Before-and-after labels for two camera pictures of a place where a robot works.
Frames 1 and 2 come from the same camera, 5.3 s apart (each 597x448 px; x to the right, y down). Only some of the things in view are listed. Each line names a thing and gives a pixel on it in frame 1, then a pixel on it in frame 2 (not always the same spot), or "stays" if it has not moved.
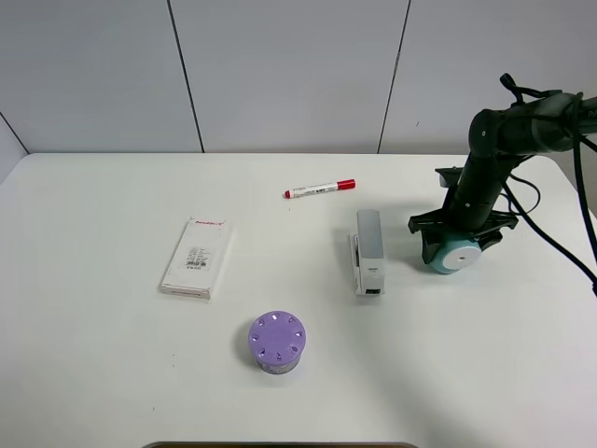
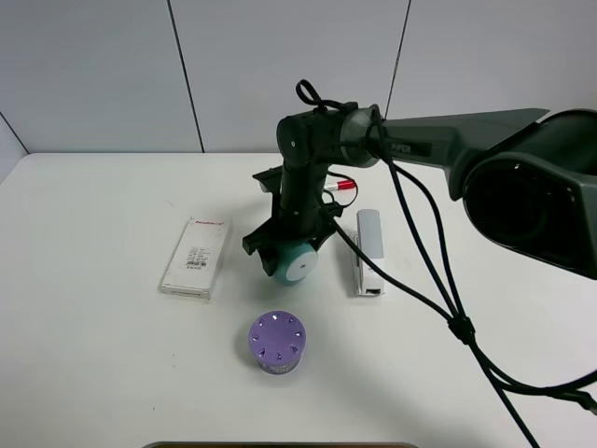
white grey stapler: (367, 253) stays
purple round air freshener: (277, 340) stays
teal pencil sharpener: (455, 256) → (296, 262)
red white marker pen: (344, 184) stays
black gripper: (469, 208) → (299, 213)
